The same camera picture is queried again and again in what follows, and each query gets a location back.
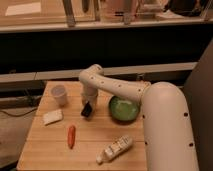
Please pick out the green bowl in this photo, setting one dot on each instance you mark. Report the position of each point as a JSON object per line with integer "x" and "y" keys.
{"x": 123, "y": 110}

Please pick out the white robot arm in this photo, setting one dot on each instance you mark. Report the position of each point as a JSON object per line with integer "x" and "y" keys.
{"x": 168, "y": 133}

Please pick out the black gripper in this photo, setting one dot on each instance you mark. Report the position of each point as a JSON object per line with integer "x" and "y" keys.
{"x": 87, "y": 110}

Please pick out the wooden table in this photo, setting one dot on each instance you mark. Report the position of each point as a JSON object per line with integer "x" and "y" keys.
{"x": 46, "y": 147}

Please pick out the orange carrot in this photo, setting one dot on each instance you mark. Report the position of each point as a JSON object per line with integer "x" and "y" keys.
{"x": 71, "y": 136}

